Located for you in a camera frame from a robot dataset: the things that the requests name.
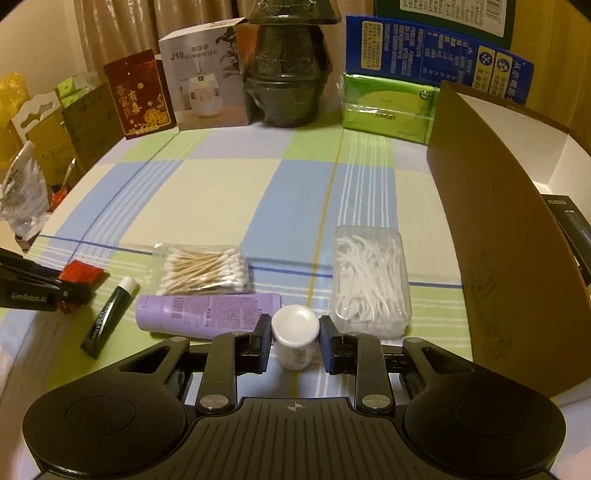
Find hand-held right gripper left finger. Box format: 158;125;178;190
117;314;273;414

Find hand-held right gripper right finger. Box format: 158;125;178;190
318;315;476;412

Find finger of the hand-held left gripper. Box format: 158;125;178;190
58;281;94;307
0;247;62;282

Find small red sachet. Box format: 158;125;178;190
59;259;110;291

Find small white jar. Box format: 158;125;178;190
271;305;321;371

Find dark green tube white cap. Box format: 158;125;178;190
79;277;140;359

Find purple cream tube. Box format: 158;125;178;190
135;293;283;342

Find clear box of floss picks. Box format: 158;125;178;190
332;224;413;338

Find bag of cotton swabs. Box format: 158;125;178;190
152;242;253;296

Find brown cardboard box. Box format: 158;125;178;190
425;80;591;399

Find checked cloth desktop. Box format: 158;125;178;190
0;124;477;408

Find crumpled white plastic bag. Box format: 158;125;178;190
0;140;52;241

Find plain cardboard box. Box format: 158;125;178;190
23;117;79;186

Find white cutout card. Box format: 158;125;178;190
10;90;64;140

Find brown cardboard boxes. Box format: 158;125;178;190
62;85;123;182

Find yellow plastic bag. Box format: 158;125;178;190
0;71;31;172

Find stack of green tissue boxes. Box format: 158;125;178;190
55;71;105;110

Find red gold gift box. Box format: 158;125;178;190
103;49;177;140

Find green tissue pack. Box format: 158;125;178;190
340;71;441;147

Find white humidifier box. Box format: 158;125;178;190
157;17;253;132

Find beige curtain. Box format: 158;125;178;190
74;0;259;80

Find stack of wrapped black bowls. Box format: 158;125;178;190
242;0;341;129

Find blue printed carton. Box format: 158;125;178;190
345;15;536;106

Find dark green printed carton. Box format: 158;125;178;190
372;0;515;51

